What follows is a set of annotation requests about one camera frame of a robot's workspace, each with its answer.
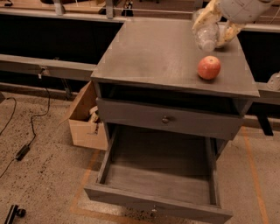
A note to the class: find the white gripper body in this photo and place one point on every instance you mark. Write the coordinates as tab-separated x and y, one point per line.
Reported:
240	11

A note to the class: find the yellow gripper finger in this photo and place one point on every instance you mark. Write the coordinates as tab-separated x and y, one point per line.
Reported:
238	26
211	14

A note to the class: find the clear plastic water bottle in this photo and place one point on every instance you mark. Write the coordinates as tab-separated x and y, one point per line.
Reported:
206	36

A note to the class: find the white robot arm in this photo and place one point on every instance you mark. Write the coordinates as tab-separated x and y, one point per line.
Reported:
221	20

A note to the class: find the grey wooden drawer cabinet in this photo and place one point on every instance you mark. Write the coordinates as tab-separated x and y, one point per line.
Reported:
156	61

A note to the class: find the closed grey upper drawer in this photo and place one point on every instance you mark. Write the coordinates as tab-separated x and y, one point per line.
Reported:
185	121

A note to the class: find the open grey middle drawer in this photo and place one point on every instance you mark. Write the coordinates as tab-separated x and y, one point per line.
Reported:
161	172

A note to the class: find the white ceramic bowl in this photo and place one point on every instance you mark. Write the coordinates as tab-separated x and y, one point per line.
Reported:
227	32

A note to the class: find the red apple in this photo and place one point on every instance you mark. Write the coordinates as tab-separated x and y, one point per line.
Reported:
209	68

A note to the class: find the items inside cardboard box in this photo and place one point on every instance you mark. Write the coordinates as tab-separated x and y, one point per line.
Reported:
94	115

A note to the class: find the grey metal railing beam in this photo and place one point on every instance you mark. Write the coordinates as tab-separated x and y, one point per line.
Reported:
46	67

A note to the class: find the cardboard box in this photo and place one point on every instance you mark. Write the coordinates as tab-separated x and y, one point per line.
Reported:
84	132

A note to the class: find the black object floor corner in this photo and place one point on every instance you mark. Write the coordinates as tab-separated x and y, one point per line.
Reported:
15	211

